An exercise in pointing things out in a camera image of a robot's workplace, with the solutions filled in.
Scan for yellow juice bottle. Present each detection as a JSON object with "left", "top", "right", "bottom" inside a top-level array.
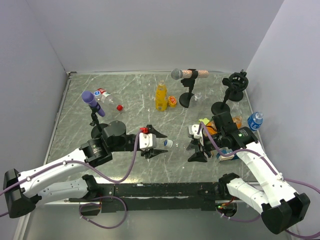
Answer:
[{"left": 155, "top": 80, "right": 168, "bottom": 112}]

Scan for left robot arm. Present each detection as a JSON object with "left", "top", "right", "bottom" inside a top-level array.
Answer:
[{"left": 1, "top": 120, "right": 166, "bottom": 219}]

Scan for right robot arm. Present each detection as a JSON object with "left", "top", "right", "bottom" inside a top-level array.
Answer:
[{"left": 187, "top": 112, "right": 311, "bottom": 234}]

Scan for blue label water bottle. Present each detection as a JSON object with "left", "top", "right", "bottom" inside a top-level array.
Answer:
[{"left": 247, "top": 112, "right": 264, "bottom": 131}]

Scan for clear bottle red cap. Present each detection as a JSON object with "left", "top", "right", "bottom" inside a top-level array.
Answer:
[{"left": 97, "top": 88, "right": 124, "bottom": 113}]

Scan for small clear open bottle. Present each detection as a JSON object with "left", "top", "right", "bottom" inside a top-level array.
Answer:
[{"left": 194, "top": 92, "right": 202, "bottom": 102}]

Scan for blue white block toy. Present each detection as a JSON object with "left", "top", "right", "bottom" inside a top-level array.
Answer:
[{"left": 216, "top": 149, "right": 238, "bottom": 162}]

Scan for green toy block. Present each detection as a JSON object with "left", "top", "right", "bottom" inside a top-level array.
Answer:
[{"left": 198, "top": 118, "right": 210, "bottom": 125}]

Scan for left black microphone stand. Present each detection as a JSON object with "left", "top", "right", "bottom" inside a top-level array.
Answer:
[{"left": 89, "top": 106, "right": 108, "bottom": 139}]

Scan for black microphone stand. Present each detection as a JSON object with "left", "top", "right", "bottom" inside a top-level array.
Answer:
[
  {"left": 211, "top": 69, "right": 249, "bottom": 115},
  {"left": 89, "top": 106, "right": 108, "bottom": 139},
  {"left": 179, "top": 78, "right": 196, "bottom": 108}
]

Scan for yellow red toy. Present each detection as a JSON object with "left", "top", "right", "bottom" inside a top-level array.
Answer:
[{"left": 168, "top": 95, "right": 177, "bottom": 108}]

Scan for center black microphone stand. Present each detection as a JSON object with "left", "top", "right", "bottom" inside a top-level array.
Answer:
[{"left": 179, "top": 78, "right": 196, "bottom": 108}]

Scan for small black stand base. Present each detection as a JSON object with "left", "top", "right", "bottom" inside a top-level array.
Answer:
[{"left": 229, "top": 91, "right": 244, "bottom": 102}]

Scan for purple microphone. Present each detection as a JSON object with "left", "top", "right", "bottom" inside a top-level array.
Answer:
[{"left": 81, "top": 90, "right": 106, "bottom": 117}]

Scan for right black microphone stand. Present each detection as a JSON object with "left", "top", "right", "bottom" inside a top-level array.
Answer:
[{"left": 211, "top": 69, "right": 249, "bottom": 115}]

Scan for silver head pink microphone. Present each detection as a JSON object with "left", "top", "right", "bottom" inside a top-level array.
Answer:
[{"left": 170, "top": 68, "right": 209, "bottom": 80}]

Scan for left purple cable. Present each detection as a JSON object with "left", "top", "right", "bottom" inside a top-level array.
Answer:
[{"left": 0, "top": 131, "right": 143, "bottom": 217}]

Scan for purple cable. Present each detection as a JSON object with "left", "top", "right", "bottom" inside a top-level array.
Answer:
[
  {"left": 197, "top": 122, "right": 320, "bottom": 240},
  {"left": 0, "top": 131, "right": 143, "bottom": 217}
]

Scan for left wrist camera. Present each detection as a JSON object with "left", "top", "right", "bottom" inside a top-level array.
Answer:
[{"left": 139, "top": 127, "right": 157, "bottom": 151}]

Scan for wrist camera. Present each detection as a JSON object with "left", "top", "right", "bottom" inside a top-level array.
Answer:
[
  {"left": 187, "top": 124, "right": 204, "bottom": 146},
  {"left": 139, "top": 127, "right": 157, "bottom": 151}
]

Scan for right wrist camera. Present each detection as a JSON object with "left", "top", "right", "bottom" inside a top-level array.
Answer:
[{"left": 187, "top": 124, "right": 204, "bottom": 146}]

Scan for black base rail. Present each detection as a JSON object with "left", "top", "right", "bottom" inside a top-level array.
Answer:
[{"left": 69, "top": 182, "right": 242, "bottom": 213}]

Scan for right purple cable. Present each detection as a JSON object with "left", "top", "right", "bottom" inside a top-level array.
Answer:
[{"left": 197, "top": 122, "right": 320, "bottom": 240}]

